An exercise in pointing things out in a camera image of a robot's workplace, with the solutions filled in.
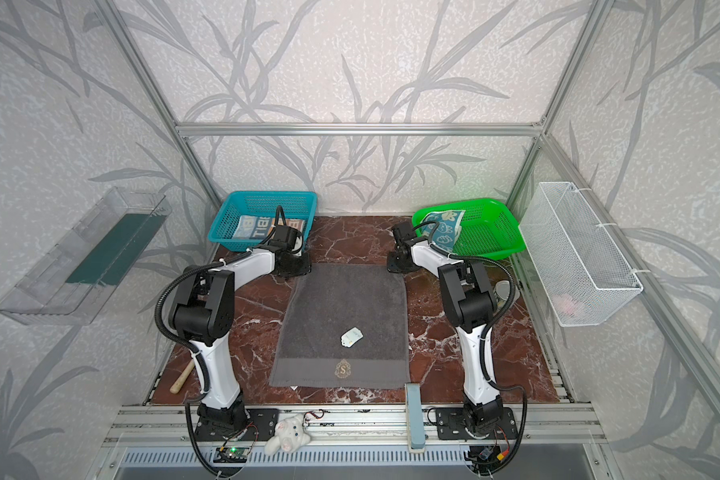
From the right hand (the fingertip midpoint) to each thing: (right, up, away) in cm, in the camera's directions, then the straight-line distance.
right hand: (396, 257), depth 105 cm
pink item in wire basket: (+40, -10, -33) cm, 52 cm away
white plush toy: (-27, -39, -36) cm, 60 cm away
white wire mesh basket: (+36, -1, -45) cm, 57 cm away
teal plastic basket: (-46, +20, +11) cm, 52 cm away
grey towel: (-23, -14, -10) cm, 29 cm away
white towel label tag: (-15, -22, -19) cm, 33 cm away
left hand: (-29, 0, -4) cm, 29 cm away
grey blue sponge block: (+3, -39, -30) cm, 49 cm away
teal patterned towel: (+19, +10, +5) cm, 22 cm away
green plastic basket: (+35, +10, +10) cm, 38 cm away
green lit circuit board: (-42, -46, -34) cm, 71 cm away
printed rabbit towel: (-53, +11, +10) cm, 55 cm away
